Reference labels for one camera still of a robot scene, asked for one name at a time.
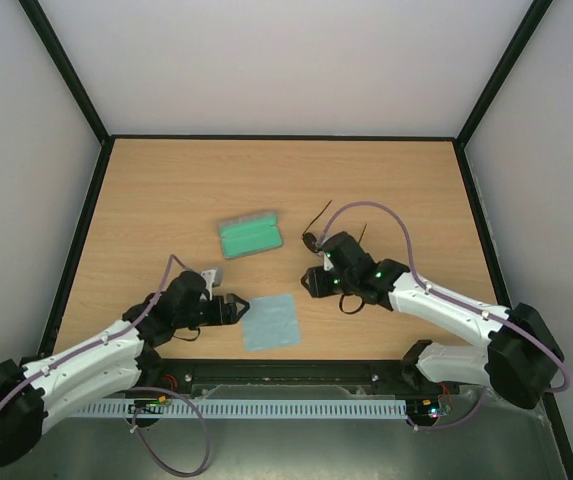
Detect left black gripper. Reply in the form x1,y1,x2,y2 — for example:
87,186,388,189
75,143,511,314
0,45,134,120
175,292,250,328

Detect light blue cleaning cloth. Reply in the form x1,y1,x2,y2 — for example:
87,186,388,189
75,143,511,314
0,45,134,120
241,294,302,352

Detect grey glasses case green lining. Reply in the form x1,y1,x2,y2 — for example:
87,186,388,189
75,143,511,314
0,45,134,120
217,210,283,260

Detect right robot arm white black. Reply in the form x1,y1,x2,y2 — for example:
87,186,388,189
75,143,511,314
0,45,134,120
301,232,564,410

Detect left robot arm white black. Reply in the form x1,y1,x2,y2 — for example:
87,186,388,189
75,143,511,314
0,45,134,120
0,270,250,467

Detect dark aviator sunglasses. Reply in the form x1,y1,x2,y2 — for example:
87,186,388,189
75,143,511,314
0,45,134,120
299,199,368,254

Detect left controller board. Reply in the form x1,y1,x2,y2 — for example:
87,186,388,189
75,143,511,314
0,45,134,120
126,396,172,415

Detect controller board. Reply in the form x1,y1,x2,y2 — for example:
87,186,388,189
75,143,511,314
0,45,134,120
408,396,453,419
126,396,172,415

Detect right controller board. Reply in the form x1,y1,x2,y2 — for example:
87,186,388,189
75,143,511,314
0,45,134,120
408,396,453,419

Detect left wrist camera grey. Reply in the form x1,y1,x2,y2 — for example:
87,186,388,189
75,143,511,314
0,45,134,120
200,267,224,291

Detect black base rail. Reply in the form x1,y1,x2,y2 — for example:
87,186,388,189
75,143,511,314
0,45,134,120
156,359,460,399

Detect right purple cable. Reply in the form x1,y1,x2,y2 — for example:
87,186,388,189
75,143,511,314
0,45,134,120
317,200,572,432

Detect purple cable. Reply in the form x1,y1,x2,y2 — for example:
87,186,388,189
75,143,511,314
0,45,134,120
0,253,213,475
317,200,572,432

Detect light blue slotted cable duct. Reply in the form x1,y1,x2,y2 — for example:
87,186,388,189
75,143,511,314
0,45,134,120
73,399,407,420

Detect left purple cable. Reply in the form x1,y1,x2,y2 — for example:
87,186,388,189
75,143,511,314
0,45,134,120
0,253,213,475

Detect black aluminium frame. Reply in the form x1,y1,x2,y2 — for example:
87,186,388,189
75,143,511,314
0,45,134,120
0,0,573,480

